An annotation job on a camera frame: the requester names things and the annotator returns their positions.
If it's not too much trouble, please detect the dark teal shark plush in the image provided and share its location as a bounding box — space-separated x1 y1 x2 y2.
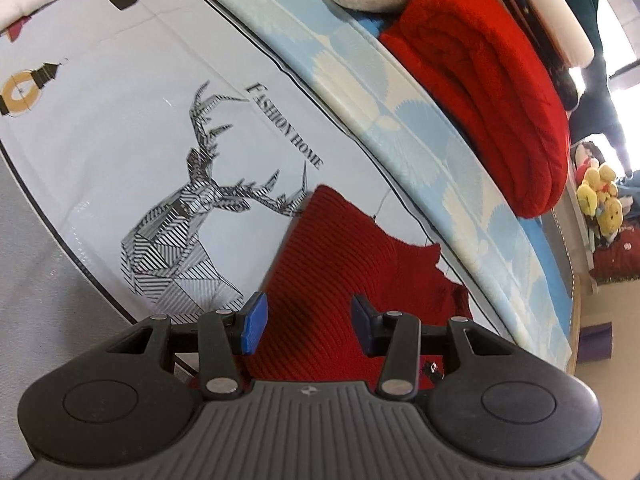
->
542 0 640 173

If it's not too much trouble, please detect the yellow duck plush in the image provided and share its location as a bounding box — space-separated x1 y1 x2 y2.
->
576 164 618 213

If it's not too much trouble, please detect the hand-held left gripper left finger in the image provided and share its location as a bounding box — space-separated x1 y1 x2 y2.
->
107 291 269 402

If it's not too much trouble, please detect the dark red cushion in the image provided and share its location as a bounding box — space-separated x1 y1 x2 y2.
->
589 224 640 282

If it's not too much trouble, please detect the folded red knit blanket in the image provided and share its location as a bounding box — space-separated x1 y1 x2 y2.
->
378 0 571 219

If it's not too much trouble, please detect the white pillow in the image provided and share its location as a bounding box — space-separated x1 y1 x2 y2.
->
502 0 596 64

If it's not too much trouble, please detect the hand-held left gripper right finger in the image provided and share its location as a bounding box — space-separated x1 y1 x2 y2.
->
350 294 518 402

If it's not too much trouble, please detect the printed grey bed sheet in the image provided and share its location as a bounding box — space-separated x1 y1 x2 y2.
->
0 0 506 480

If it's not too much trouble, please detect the light blue patterned quilt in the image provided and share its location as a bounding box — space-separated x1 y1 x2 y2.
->
162 0 575 373

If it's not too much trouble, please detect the purple box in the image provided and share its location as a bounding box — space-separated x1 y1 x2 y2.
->
579 322 614 362

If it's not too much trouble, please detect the red knit sweater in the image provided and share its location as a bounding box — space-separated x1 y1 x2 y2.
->
245 185 474 393

